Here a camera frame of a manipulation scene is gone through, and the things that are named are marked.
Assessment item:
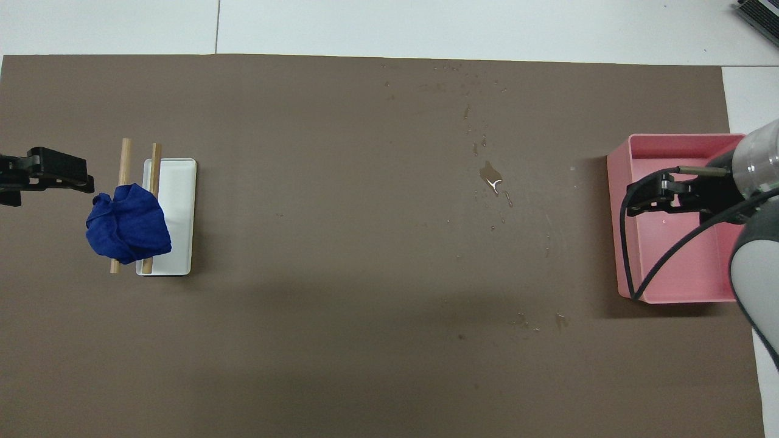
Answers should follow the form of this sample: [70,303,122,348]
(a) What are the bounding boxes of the brown table mat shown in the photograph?
[0,54,766,438]

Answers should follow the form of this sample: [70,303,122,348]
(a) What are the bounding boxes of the white rack base tray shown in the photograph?
[136,158,198,277]

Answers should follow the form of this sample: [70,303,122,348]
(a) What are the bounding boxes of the grey ribbed device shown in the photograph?
[733,0,779,31]

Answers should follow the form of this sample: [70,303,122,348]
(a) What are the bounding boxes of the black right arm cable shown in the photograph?
[619,165,779,302]

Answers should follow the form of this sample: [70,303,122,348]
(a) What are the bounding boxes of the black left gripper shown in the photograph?
[0,147,95,207]

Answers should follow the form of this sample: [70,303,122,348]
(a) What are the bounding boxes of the pink plastic bin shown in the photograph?
[607,133,748,305]

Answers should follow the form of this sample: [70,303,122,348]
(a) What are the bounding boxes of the blue towel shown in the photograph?
[85,184,172,265]

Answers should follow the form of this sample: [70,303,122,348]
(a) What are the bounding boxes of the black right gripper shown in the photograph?
[627,152,740,223]

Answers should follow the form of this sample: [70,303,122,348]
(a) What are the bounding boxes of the water puddle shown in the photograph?
[479,160,505,196]

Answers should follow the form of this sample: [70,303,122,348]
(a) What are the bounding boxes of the darker wooden rod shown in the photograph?
[142,143,162,274]

